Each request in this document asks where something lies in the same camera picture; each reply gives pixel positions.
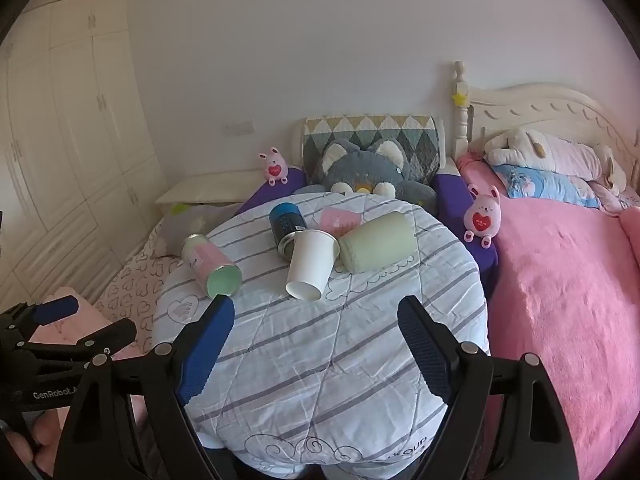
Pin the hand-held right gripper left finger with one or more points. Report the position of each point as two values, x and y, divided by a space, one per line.
209 347

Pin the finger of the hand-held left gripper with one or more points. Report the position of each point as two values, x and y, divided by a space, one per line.
107 334
55 310

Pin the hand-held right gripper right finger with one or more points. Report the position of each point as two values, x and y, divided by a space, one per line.
425 350

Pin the white paper cup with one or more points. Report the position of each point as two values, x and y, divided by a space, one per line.
310 262

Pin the pink and green cup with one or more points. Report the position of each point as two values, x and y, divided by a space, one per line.
207 262

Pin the pale green cup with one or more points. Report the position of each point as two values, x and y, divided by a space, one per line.
377 244

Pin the person's left hand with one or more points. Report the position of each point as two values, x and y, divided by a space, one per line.
46 435

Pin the light pink mat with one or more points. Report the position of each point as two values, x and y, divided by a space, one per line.
70 329

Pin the heart print sheet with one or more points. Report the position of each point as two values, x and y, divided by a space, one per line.
132 280

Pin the striped white quilt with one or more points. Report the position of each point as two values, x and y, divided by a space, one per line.
320 360

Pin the grey bag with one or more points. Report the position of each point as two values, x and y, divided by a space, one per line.
182 227

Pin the pink bunny plush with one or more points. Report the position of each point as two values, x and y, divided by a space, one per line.
274 166
482 219

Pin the pink fleece blanket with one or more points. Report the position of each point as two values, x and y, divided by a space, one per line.
565 310

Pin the blue and black can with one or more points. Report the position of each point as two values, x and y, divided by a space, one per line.
286 222

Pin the pink card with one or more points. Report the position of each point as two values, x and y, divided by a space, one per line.
340 220

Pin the white nightstand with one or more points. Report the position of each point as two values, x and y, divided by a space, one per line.
210 187

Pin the grey plush cat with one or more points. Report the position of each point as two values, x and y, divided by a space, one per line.
370 172

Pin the cream wardrobe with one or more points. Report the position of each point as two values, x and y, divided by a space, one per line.
65 110

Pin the blue printed pillow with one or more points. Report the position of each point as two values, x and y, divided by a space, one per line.
545 185

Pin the diamond patterned cushion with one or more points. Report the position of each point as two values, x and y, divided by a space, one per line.
370 127

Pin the white plush dog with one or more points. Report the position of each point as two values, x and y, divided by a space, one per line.
545 152

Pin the pink floral pillow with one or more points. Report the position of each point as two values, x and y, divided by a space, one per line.
617 200

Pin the yellow star sticker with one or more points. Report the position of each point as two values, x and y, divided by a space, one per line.
459 98

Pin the white carved bed headboard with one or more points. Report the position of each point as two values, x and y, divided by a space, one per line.
530 110

